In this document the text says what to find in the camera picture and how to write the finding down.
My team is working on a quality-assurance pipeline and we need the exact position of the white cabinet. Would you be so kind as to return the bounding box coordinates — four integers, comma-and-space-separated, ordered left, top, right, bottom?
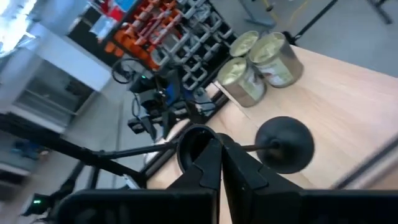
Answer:
0, 23, 113, 134

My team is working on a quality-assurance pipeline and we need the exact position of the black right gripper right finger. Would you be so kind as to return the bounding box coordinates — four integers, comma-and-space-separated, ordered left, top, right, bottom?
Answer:
221, 140, 398, 224

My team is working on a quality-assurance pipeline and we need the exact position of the silver scented candle tin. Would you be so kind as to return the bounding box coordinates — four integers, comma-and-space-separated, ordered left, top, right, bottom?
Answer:
229, 30, 261, 58
248, 32, 304, 89
216, 57, 267, 108

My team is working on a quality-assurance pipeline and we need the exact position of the black candlestick holder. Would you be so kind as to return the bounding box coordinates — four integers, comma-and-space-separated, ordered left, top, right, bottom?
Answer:
176, 116, 315, 175

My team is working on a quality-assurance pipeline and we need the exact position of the parts rack with orange bins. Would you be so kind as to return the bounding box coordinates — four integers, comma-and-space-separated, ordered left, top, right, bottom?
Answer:
104, 0, 236, 91

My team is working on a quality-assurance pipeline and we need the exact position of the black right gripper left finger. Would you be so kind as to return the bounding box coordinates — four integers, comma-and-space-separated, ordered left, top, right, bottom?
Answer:
54, 138, 223, 224

